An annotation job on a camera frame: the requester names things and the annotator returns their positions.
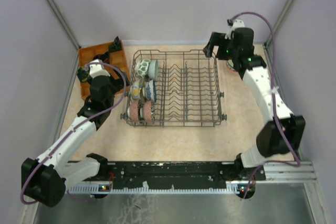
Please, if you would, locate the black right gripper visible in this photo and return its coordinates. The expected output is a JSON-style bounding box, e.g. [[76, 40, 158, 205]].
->
[[203, 32, 239, 61]]

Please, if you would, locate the orange flower green leaf bowl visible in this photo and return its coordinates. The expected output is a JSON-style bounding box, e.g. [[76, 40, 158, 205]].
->
[[226, 60, 237, 73]]

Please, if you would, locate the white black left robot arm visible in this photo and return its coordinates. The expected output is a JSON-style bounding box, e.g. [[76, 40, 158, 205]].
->
[[20, 64, 129, 207]]

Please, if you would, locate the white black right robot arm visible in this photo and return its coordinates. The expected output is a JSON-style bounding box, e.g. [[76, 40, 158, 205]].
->
[[203, 27, 306, 180]]

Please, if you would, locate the yellow blue swirl bowl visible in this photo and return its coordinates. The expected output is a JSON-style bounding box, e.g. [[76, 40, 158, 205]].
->
[[130, 79, 143, 100]]

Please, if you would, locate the wooden compartment tray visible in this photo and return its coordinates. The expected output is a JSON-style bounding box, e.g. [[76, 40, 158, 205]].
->
[[78, 42, 130, 100]]

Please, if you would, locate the green leaf pattern bowl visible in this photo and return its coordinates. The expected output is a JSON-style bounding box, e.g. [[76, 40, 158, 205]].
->
[[135, 59, 151, 78]]

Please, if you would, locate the teal yellow-flower folded tie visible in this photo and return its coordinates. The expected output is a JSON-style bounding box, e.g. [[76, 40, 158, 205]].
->
[[76, 66, 91, 83]]

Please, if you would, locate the pink floral bowl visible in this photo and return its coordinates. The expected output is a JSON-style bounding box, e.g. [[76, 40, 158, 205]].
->
[[127, 100, 140, 122]]

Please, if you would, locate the blue rose pattern bowl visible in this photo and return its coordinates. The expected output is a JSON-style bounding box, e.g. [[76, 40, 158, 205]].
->
[[143, 80, 157, 102]]

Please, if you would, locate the dark green folded tie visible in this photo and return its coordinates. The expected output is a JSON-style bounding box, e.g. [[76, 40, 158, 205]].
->
[[108, 36, 122, 53]]

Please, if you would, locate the dark leaf pattern bowl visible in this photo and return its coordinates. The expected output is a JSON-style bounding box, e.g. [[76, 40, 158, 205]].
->
[[142, 100, 153, 124]]

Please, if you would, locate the green striped bowl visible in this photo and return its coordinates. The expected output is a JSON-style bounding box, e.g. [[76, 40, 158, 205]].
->
[[148, 60, 159, 81]]

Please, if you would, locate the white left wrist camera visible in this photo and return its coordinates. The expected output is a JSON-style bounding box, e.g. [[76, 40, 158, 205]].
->
[[88, 59, 110, 78]]

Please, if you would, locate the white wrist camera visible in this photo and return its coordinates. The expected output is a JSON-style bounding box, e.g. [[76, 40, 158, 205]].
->
[[225, 19, 245, 39], [88, 59, 110, 78]]

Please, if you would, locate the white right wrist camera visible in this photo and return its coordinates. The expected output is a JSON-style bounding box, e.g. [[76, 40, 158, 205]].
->
[[225, 19, 245, 39]]

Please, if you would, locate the grey wire dish rack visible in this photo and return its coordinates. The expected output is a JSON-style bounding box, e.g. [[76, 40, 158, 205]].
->
[[120, 49, 227, 127]]

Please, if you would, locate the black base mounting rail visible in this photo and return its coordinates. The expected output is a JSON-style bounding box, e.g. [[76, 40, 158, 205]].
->
[[94, 162, 266, 195]]

